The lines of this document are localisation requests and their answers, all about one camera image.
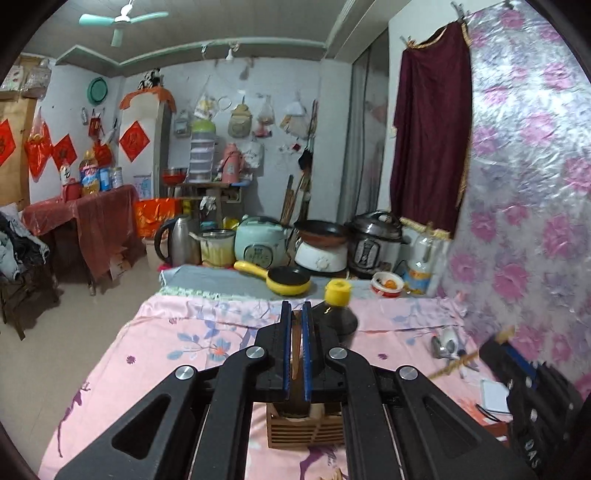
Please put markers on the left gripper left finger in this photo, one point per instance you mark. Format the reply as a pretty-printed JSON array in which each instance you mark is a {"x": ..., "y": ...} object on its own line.
[{"x": 194, "y": 424}]

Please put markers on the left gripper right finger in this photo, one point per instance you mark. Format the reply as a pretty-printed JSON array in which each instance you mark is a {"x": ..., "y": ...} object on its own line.
[{"x": 397, "y": 423}]

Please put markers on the wooden chopstick holder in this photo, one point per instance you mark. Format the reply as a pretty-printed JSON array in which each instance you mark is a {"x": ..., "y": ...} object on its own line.
[{"x": 297, "y": 423}]

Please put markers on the brown wooden chopstick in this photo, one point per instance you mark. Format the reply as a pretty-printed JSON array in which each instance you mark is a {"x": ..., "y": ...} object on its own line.
[{"x": 463, "y": 360}]

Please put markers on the metal spoon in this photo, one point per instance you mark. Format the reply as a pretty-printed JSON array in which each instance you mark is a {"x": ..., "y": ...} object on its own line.
[{"x": 438, "y": 350}]

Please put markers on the dark soy sauce bottle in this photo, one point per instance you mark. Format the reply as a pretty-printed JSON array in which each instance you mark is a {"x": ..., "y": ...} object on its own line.
[{"x": 334, "y": 311}]

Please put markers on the red white bowl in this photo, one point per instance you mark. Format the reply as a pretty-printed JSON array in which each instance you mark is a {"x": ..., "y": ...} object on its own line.
[{"x": 387, "y": 284}]

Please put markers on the cooking oil bottle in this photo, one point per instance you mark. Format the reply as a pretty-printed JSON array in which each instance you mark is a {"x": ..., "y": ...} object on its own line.
[{"x": 420, "y": 266}]

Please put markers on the yellow small frying pan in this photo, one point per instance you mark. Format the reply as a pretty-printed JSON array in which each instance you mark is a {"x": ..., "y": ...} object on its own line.
[{"x": 285, "y": 281}]

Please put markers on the white electric hotplate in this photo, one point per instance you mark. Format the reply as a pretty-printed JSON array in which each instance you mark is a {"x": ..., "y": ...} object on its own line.
[{"x": 321, "y": 260}]

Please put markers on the cream enamel pot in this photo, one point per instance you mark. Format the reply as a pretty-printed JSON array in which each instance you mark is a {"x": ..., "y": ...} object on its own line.
[{"x": 217, "y": 247}]

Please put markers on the steel electric kettle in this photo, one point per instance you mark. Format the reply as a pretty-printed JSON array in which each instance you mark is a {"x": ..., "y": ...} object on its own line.
[{"x": 176, "y": 242}]

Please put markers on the silver pressure cooker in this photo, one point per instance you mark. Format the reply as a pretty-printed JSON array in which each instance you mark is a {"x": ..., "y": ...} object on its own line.
[{"x": 375, "y": 242}]

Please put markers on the mint green rice cooker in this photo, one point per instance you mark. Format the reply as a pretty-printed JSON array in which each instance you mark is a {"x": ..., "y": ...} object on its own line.
[{"x": 262, "y": 241}]

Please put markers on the brown frying pan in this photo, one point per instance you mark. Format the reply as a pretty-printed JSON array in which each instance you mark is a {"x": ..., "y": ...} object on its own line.
[{"x": 321, "y": 234}]

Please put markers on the red cloth covered table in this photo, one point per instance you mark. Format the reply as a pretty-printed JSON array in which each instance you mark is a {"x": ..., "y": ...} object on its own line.
[{"x": 105, "y": 227}]

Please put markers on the wooden chair with clothes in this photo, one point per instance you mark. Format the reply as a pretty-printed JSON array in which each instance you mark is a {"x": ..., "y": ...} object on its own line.
[{"x": 26, "y": 270}]

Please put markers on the pink thermos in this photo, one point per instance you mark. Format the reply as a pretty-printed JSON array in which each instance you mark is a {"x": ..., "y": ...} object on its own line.
[{"x": 231, "y": 164}]

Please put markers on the dark red curtain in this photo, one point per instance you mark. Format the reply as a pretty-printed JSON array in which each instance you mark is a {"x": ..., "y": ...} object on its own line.
[{"x": 433, "y": 120}]

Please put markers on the white refrigerator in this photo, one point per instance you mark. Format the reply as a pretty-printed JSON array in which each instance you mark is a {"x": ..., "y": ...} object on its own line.
[{"x": 143, "y": 144}]

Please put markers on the stacked grey steamer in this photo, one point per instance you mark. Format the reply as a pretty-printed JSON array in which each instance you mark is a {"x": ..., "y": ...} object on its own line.
[{"x": 202, "y": 151}]

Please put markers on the green ceiling fan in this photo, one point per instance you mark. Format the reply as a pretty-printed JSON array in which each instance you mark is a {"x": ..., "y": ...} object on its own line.
[{"x": 120, "y": 22}]

